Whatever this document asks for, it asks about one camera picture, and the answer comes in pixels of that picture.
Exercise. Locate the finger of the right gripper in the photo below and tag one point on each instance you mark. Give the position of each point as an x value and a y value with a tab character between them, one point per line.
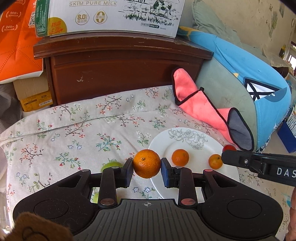
256	162

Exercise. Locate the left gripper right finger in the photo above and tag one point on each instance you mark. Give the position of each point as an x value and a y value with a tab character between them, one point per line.
182	179

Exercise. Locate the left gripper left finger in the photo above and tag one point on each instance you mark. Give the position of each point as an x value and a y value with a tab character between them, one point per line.
112	178

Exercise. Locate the green fruit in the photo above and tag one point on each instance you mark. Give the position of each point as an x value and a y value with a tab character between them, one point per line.
111	164
95	196

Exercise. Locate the red cherry tomato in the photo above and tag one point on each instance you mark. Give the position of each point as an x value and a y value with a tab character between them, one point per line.
229	147

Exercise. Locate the lone orange tangerine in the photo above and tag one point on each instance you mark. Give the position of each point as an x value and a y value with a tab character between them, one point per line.
146	163

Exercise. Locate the green fruit top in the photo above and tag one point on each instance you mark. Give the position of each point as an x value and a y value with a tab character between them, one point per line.
95	196

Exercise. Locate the person right hand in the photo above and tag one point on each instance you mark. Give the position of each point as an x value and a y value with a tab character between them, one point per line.
291	235

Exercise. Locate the white floral plate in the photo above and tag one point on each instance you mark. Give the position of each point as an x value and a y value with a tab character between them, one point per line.
200	147

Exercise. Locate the pink grey cloth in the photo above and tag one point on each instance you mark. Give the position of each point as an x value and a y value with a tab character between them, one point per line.
194	101

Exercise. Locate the floral tablecloth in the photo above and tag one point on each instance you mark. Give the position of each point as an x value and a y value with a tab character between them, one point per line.
54	143

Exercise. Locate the blue green plush cushion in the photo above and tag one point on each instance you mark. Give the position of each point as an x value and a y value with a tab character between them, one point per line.
256	94

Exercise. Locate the brown plush toy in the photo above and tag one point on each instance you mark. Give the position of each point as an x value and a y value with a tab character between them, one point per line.
29	226

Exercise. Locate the cardboard box yellow label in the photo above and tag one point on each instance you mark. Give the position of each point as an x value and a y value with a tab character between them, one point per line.
33	93

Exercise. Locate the dark wooden cabinet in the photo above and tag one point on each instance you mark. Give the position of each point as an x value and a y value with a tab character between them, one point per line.
87	65

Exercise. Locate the white milk carton box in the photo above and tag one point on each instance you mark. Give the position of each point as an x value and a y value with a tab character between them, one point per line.
54	18

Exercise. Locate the orange box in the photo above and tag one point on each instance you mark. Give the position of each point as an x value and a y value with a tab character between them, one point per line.
18	36

